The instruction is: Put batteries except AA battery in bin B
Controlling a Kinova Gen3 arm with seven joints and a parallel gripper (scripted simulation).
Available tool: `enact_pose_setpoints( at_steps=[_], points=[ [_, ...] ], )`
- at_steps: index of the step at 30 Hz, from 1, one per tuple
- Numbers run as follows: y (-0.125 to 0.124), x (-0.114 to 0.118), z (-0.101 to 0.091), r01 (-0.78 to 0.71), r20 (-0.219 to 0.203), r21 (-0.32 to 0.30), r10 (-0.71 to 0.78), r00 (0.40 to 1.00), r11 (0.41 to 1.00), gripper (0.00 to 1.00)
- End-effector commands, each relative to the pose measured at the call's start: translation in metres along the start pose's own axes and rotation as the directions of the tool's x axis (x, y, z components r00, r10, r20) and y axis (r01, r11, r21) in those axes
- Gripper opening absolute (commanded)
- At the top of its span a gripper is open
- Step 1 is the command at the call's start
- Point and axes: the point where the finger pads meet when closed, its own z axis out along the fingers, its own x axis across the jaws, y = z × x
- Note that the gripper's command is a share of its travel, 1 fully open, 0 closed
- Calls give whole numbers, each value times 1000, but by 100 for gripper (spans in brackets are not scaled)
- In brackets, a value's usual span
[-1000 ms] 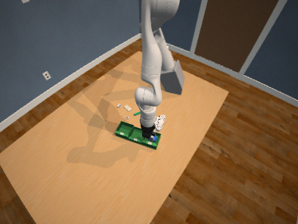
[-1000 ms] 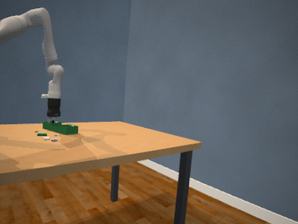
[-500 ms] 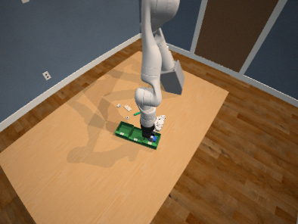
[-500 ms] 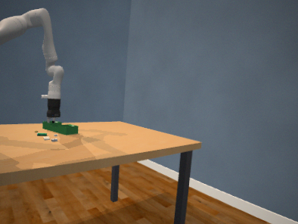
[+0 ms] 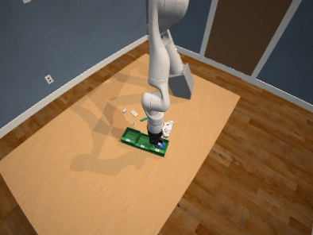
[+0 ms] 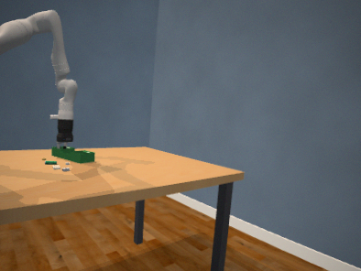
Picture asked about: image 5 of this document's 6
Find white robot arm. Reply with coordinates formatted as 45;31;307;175
141;0;189;127

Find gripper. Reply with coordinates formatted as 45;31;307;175
147;121;174;149

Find green three-compartment tray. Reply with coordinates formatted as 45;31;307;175
121;127;168;157

